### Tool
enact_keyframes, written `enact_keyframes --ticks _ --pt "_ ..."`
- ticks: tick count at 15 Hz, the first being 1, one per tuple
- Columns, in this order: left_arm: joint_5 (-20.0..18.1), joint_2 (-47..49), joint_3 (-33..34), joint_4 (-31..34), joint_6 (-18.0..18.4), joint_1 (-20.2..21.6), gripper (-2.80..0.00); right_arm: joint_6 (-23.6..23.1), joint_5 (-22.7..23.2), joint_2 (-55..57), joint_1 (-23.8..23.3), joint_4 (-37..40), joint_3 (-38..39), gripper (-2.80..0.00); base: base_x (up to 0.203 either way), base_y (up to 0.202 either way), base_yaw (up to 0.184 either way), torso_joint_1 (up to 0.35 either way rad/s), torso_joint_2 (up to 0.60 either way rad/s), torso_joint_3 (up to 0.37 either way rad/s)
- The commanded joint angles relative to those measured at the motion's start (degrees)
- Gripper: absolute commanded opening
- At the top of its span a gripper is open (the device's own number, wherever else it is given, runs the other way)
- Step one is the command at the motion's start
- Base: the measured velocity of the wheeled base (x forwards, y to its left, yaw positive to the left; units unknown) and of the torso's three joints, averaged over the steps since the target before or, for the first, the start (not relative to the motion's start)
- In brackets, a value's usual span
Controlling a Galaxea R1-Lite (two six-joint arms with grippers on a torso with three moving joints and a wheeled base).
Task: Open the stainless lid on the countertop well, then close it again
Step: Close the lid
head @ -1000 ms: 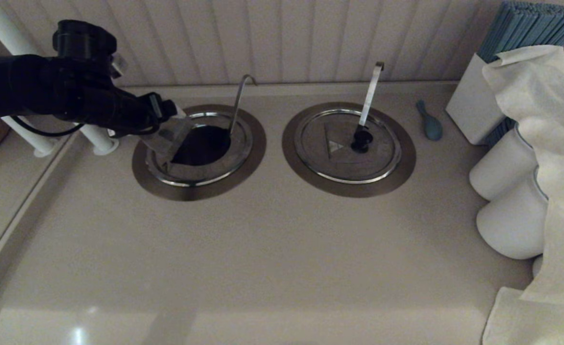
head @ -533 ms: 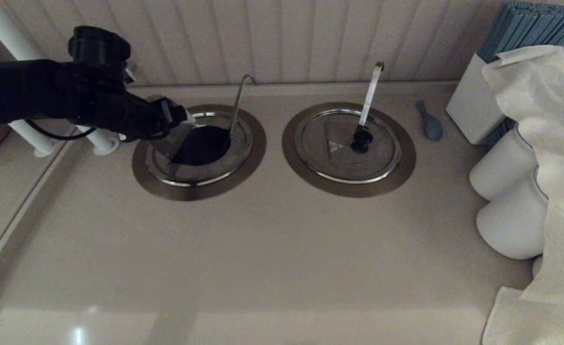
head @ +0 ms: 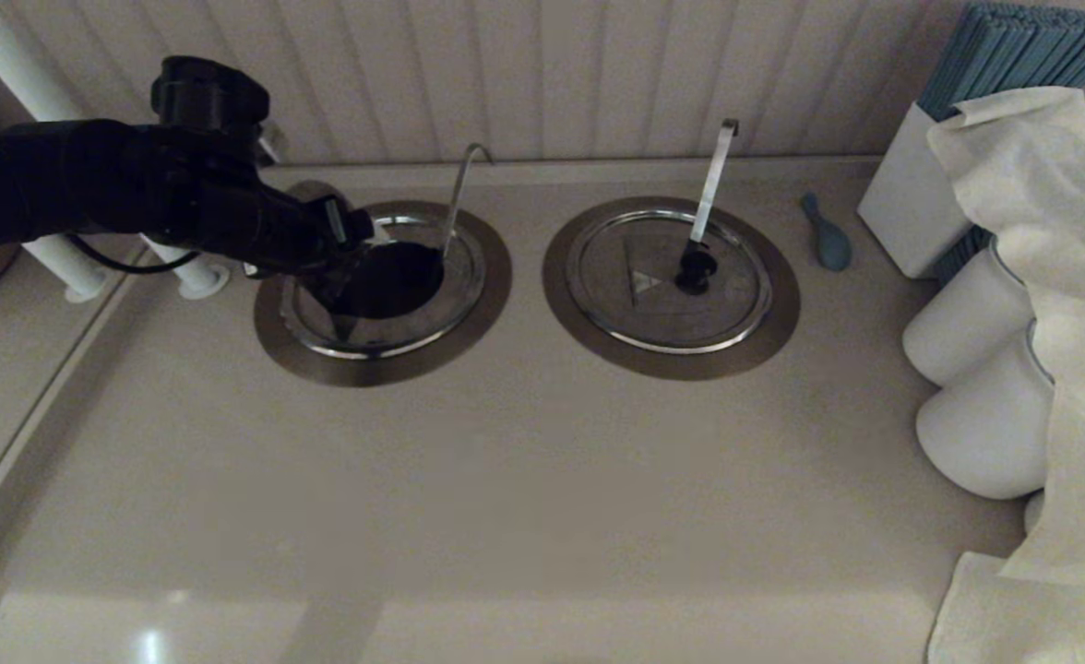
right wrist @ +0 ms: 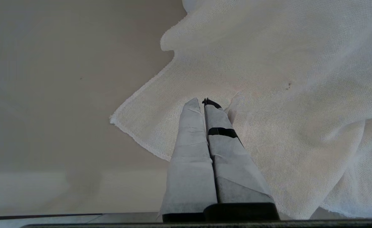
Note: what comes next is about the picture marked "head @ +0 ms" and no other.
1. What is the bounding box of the short white support pole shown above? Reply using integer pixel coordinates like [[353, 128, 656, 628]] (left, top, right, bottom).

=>
[[21, 232, 112, 304]]

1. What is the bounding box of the small blue plastic spoon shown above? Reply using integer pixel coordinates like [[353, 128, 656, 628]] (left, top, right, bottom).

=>
[[799, 192, 852, 273]]

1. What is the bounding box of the steel hinged lid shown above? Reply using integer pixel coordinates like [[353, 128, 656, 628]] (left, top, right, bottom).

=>
[[566, 210, 772, 354], [284, 180, 488, 361]]

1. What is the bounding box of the steel hinged lid, glossy knob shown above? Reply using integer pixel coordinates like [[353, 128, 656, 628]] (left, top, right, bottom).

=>
[[566, 210, 772, 354]]

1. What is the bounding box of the long white support pole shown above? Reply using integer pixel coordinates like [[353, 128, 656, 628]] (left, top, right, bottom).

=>
[[0, 0, 232, 301]]

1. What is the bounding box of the white woven cloth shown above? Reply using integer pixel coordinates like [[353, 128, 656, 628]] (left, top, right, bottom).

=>
[[925, 88, 1085, 664]]

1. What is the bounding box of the white square holder box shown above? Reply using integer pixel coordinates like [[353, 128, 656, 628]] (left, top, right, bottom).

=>
[[856, 101, 972, 280]]

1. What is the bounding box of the brown steel well ring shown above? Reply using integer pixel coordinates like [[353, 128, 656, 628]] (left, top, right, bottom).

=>
[[542, 196, 800, 381], [254, 201, 514, 386]]

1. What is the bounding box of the right metal ladle handle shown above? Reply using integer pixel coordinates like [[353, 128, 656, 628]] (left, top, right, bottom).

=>
[[687, 118, 740, 252]]

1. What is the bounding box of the white cup stack, blue rim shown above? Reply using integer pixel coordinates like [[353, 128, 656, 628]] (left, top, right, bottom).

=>
[[902, 242, 1032, 386], [914, 355, 1053, 501]]

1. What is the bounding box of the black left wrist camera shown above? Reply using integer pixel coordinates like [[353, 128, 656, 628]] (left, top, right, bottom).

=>
[[150, 57, 272, 141]]

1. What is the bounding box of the blue ribbed pack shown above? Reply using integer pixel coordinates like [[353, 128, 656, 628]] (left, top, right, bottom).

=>
[[932, 226, 994, 285]]

